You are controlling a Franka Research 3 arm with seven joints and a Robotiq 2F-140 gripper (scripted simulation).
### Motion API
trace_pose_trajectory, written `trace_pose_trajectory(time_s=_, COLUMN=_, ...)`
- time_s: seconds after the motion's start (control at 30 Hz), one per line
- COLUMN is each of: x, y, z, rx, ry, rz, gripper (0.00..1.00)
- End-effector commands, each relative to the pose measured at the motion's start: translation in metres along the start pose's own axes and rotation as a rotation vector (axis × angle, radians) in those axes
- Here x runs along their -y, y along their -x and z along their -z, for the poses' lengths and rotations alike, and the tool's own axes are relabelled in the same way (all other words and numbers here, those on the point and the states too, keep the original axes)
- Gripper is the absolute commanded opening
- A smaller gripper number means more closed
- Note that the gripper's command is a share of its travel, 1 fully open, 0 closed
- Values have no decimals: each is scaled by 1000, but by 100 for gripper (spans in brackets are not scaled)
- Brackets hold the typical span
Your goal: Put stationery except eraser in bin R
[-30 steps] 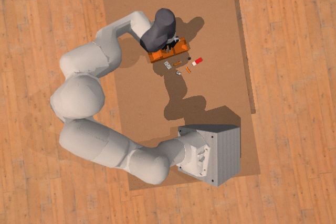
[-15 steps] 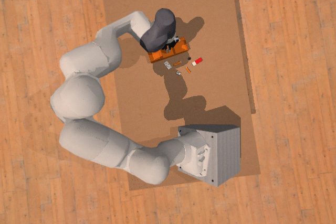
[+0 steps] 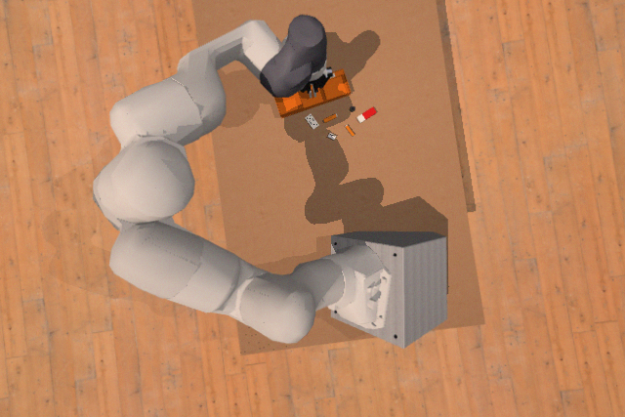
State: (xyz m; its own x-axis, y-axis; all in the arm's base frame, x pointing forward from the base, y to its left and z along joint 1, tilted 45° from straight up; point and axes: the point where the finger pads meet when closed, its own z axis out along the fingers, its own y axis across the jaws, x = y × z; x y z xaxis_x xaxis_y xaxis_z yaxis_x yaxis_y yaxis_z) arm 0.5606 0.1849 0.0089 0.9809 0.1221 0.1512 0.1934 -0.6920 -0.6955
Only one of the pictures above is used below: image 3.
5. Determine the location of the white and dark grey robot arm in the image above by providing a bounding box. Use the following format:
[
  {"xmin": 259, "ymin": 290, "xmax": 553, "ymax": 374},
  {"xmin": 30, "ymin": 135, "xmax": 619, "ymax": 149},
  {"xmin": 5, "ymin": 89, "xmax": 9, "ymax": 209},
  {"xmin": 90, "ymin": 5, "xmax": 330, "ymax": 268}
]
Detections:
[{"xmin": 93, "ymin": 15, "xmax": 392, "ymax": 344}]

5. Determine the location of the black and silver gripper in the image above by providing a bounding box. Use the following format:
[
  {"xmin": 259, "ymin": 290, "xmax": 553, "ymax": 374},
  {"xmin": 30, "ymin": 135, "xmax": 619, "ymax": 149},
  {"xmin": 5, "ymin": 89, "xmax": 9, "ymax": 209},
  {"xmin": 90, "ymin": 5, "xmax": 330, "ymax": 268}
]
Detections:
[{"xmin": 301, "ymin": 67, "xmax": 333, "ymax": 98}]

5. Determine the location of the white domino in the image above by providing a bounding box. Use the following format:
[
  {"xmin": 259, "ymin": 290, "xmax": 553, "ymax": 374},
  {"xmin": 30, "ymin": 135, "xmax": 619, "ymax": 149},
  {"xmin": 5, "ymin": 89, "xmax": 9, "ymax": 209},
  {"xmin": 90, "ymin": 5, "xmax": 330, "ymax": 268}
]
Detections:
[{"xmin": 306, "ymin": 114, "xmax": 318, "ymax": 129}]

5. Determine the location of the orange three-compartment bin rack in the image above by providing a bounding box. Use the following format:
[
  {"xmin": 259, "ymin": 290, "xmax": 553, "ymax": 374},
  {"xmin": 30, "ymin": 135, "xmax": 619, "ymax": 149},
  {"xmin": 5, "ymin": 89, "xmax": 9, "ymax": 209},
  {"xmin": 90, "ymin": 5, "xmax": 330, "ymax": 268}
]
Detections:
[{"xmin": 274, "ymin": 69, "xmax": 350, "ymax": 118}]

